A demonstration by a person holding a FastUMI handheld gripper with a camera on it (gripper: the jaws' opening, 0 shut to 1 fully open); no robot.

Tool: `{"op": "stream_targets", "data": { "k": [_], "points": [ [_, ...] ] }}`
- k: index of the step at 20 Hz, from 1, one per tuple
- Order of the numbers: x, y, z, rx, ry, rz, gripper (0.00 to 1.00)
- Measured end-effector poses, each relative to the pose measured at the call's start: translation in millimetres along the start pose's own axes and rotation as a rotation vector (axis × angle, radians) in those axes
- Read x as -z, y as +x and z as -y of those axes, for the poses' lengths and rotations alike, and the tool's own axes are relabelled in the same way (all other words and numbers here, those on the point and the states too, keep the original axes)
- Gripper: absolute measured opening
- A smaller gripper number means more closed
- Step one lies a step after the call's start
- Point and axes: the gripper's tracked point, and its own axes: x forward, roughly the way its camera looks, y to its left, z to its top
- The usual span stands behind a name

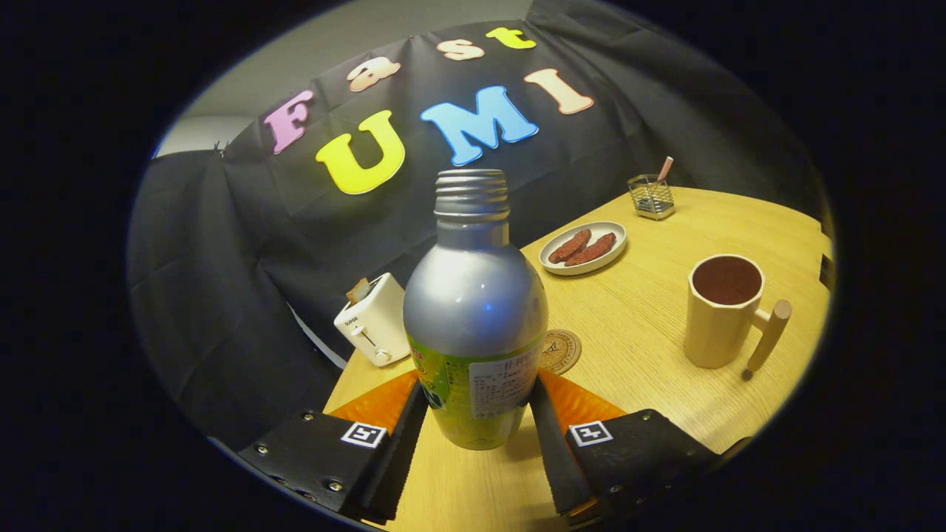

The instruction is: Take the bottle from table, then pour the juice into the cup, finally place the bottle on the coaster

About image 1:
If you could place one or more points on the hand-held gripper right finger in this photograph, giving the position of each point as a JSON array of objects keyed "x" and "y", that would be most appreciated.
[{"x": 550, "y": 458}]

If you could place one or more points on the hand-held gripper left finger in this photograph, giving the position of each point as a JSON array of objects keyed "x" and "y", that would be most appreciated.
[{"x": 399, "y": 458}]

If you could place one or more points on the round brown coaster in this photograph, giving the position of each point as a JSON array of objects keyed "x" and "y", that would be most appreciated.
[{"x": 562, "y": 351}]

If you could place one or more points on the silver bottle with green label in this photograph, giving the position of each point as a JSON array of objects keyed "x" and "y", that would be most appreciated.
[{"x": 473, "y": 295}]

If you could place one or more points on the wooden table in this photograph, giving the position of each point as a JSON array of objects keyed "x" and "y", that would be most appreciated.
[{"x": 643, "y": 399}]

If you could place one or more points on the white toaster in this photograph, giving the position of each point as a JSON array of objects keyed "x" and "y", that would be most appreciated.
[{"x": 377, "y": 325}]

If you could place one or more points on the toast slice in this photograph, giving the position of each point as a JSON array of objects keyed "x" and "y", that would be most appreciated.
[{"x": 358, "y": 290}]

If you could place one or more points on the reddish brown sausage piece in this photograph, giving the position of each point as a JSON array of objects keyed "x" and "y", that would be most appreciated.
[
  {"x": 569, "y": 247},
  {"x": 593, "y": 250}
]

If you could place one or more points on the white oval plate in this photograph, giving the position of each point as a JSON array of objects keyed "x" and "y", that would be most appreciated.
[{"x": 610, "y": 233}]

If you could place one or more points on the black backdrop cloth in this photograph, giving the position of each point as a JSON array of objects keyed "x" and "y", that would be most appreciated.
[{"x": 259, "y": 258}]

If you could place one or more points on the pink straw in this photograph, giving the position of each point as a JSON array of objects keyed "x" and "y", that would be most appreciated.
[{"x": 665, "y": 168}]

